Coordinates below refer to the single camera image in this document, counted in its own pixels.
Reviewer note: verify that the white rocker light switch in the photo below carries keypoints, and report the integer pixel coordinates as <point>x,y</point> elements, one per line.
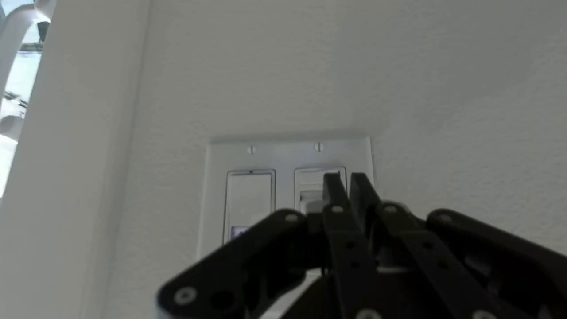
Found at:
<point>310,186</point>
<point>248,196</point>

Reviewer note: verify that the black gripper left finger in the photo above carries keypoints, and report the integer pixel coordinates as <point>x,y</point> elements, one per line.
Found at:
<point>258,265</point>

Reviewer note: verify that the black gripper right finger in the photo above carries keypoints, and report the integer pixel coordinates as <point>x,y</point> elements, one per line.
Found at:
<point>448,265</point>

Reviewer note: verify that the white double light switch plate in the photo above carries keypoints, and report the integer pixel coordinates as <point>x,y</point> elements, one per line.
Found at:
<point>283,156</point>

